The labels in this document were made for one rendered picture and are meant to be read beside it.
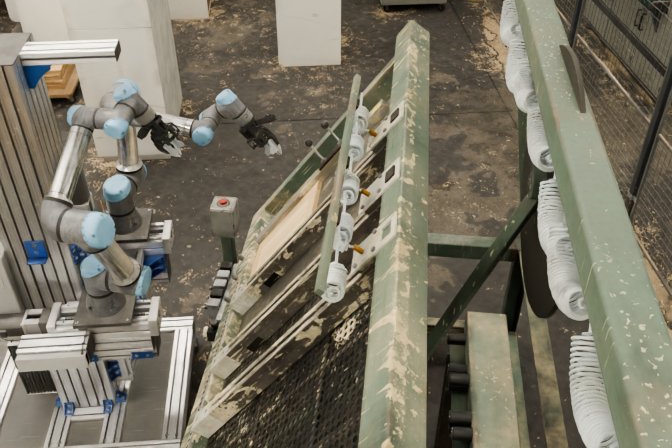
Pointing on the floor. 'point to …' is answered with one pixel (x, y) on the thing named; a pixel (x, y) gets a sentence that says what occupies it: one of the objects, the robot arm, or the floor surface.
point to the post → (229, 249)
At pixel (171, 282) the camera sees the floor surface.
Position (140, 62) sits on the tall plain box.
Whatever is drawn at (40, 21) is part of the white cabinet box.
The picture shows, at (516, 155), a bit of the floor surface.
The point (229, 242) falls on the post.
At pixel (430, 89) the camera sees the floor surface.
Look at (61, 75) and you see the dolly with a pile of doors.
